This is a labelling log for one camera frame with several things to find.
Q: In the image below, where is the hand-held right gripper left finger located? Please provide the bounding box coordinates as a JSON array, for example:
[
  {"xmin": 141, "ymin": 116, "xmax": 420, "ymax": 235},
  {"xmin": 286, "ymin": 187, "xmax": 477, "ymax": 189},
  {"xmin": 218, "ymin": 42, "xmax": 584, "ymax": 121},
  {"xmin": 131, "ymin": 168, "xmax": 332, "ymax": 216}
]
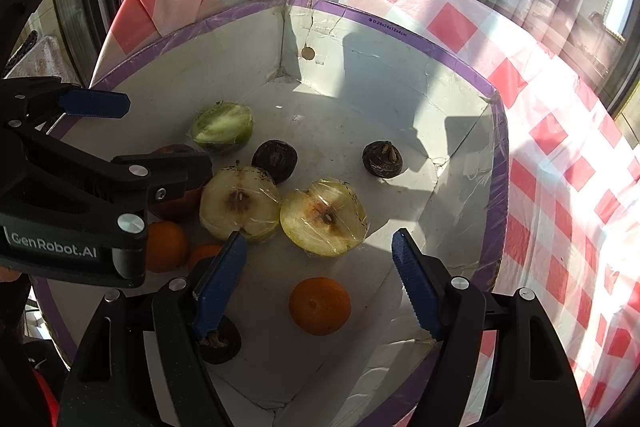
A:
[{"xmin": 57, "ymin": 231, "xmax": 248, "ymax": 427}]

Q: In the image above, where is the mandarin orange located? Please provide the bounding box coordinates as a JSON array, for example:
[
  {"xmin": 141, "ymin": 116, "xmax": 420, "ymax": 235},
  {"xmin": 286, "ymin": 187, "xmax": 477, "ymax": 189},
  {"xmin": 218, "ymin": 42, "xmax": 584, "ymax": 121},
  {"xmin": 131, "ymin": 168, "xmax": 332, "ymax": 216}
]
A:
[
  {"xmin": 288, "ymin": 277, "xmax": 352, "ymax": 336},
  {"xmin": 188, "ymin": 243, "xmax": 223, "ymax": 272},
  {"xmin": 145, "ymin": 220, "xmax": 191, "ymax": 274}
]

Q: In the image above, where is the reddish brown round fruit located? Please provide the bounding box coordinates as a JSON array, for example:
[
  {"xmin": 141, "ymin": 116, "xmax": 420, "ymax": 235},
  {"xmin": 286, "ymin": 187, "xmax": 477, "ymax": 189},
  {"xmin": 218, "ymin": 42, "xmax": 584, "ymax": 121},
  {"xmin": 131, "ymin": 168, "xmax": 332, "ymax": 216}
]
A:
[{"xmin": 147, "ymin": 143, "xmax": 206, "ymax": 223}]

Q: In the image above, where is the green apple half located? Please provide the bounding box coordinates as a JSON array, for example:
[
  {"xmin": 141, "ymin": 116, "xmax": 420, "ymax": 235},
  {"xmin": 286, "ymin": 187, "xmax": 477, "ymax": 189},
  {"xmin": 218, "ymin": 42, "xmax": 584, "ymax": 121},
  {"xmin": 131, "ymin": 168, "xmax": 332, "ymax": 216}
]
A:
[{"xmin": 191, "ymin": 102, "xmax": 254, "ymax": 156}]

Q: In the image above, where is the yellow apple half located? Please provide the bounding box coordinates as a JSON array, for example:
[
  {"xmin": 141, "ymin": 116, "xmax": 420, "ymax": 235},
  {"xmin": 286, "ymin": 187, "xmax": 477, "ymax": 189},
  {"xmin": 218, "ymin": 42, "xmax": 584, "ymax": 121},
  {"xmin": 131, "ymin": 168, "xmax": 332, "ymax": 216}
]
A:
[
  {"xmin": 199, "ymin": 162, "xmax": 282, "ymax": 244},
  {"xmin": 280, "ymin": 178, "xmax": 369, "ymax": 258}
]

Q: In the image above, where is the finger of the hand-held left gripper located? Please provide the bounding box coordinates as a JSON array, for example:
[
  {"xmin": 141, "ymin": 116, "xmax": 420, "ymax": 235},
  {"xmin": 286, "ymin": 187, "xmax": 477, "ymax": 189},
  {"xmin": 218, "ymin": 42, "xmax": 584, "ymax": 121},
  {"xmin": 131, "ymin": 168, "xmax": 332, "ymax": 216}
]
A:
[
  {"xmin": 0, "ymin": 128, "xmax": 214, "ymax": 234},
  {"xmin": 0, "ymin": 77, "xmax": 132, "ymax": 136}
]

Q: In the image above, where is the patterned cloth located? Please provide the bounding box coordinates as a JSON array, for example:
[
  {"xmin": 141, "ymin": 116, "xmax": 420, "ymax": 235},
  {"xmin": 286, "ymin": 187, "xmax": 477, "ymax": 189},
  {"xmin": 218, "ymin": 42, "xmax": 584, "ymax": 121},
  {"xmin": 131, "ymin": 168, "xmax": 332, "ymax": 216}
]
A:
[{"xmin": 5, "ymin": 32, "xmax": 81, "ymax": 85}]

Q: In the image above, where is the purple cardboard box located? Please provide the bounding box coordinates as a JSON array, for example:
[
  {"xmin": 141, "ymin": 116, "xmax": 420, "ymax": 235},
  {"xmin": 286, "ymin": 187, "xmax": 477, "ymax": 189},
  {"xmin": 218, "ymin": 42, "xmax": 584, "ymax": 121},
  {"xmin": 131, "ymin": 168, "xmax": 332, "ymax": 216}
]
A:
[{"xmin": 30, "ymin": 0, "xmax": 511, "ymax": 427}]

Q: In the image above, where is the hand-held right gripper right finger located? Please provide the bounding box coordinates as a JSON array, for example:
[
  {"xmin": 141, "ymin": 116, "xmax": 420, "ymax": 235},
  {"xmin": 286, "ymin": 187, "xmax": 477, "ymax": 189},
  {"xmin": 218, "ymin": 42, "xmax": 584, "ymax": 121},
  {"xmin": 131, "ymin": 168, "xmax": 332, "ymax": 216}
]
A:
[{"xmin": 391, "ymin": 228, "xmax": 586, "ymax": 427}]

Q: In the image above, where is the red checkered tablecloth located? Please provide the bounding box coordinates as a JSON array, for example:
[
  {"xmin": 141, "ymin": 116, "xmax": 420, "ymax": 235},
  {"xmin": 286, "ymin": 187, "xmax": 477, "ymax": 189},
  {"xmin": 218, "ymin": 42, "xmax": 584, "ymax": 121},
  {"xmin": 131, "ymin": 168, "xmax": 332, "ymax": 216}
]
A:
[{"xmin": 90, "ymin": 0, "xmax": 640, "ymax": 427}]

